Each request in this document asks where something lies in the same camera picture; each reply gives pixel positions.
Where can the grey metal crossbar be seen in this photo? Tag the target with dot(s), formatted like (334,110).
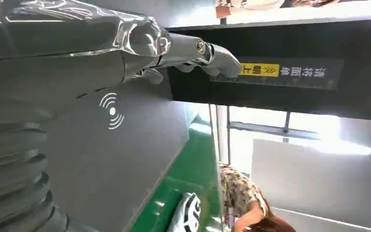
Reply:
(268,129)

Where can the white bag with black print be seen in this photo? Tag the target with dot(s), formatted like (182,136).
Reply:
(187,213)

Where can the grey partition panel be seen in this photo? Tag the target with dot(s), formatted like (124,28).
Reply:
(316,185)

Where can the silver metal post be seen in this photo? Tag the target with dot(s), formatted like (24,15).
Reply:
(223,134)

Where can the black scanner frame beam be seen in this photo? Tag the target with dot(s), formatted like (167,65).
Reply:
(300,41)

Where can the person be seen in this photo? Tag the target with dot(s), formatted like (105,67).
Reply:
(240,195)

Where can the orange-brown parcel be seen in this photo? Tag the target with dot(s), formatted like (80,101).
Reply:
(223,12)

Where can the yellow and black instruction label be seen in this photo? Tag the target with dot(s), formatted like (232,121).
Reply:
(288,73)

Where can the grey platform with wave symbol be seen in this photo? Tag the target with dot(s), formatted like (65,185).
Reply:
(115,153)

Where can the ribbed grey left arm sleeve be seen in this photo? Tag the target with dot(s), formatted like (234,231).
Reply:
(9,179)

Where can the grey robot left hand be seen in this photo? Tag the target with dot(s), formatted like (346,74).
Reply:
(76,38)

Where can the white parcel with black print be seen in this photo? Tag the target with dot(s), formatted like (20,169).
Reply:
(252,3)

